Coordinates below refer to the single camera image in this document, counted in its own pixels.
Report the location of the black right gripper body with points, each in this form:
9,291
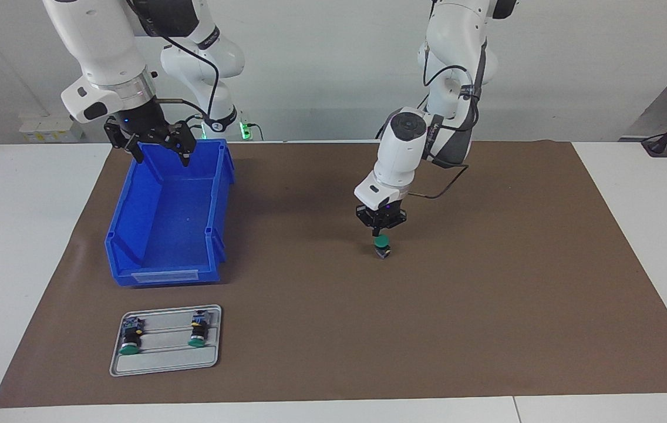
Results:
144,127

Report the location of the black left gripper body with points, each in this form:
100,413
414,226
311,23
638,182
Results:
381,216

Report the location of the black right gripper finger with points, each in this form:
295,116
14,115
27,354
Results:
118,136
185,142

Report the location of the green push button switch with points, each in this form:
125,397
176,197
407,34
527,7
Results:
198,332
130,339
381,241

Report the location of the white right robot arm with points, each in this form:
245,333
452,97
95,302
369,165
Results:
98,41

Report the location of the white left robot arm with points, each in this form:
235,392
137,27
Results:
404,153

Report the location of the blue plastic storage bin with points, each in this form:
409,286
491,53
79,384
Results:
163,235

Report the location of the brown table mat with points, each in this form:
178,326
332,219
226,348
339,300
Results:
339,323

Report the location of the grey metal tray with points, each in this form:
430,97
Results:
163,361

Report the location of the white wall box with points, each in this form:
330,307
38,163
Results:
46,129

